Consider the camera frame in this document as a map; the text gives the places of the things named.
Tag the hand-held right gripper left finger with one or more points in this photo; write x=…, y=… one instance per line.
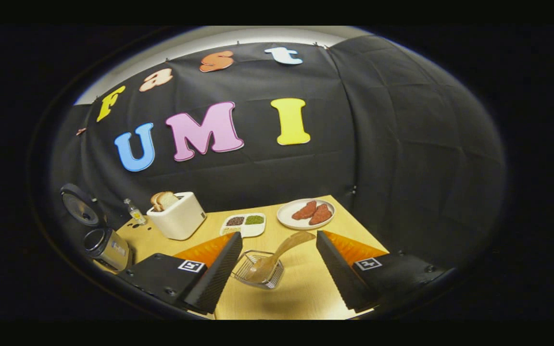
x=214, y=278

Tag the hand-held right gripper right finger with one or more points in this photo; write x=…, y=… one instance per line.
x=339, y=278

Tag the wooden spoon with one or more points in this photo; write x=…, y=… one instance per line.
x=272, y=262

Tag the dark rice cooker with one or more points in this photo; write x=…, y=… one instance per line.
x=111, y=250

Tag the white divided grain dish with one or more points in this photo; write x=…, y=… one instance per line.
x=250, y=228

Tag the red meat slice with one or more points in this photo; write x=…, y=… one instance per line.
x=304, y=210
x=321, y=215

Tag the white toaster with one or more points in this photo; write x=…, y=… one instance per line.
x=181, y=221

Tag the white round plate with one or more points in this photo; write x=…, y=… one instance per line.
x=289, y=218

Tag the toasted bread slice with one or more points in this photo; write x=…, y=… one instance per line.
x=156, y=202
x=169, y=198

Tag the small glass bottle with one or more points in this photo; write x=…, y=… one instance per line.
x=136, y=215

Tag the black backdrop cloth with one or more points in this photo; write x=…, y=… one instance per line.
x=402, y=144

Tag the pink cloth clip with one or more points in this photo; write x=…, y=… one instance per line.
x=81, y=131

